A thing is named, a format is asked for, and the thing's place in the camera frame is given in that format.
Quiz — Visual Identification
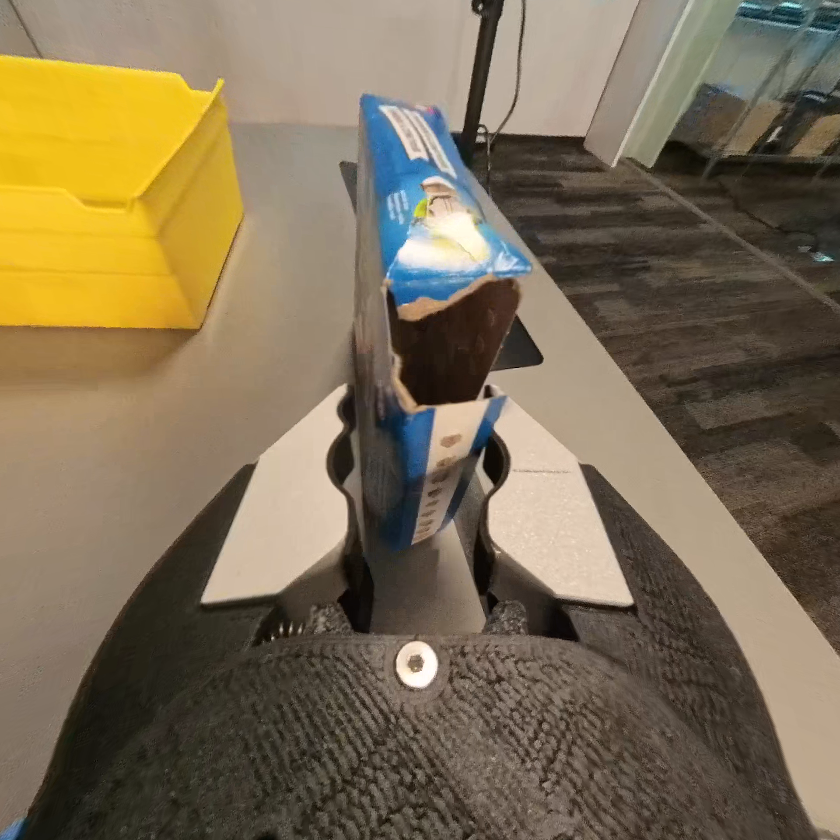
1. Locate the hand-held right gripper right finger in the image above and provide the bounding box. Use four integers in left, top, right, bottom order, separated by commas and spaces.
481, 395, 636, 631

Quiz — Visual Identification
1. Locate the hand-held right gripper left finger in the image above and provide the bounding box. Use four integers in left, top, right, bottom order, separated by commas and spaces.
199, 384, 366, 607

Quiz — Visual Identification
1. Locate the blue lego box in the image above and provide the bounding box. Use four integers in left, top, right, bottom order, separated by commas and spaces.
354, 92, 534, 551

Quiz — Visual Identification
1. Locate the yellow plastic bin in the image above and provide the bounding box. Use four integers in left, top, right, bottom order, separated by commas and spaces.
0, 54, 245, 330

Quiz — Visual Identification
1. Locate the black desk plate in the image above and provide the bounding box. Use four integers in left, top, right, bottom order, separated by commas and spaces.
338, 159, 546, 371

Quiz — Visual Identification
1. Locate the black pole stand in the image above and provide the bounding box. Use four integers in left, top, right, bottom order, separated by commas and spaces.
461, 0, 509, 165

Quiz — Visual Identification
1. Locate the black cable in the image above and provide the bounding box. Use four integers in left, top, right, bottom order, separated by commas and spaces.
489, 0, 528, 155

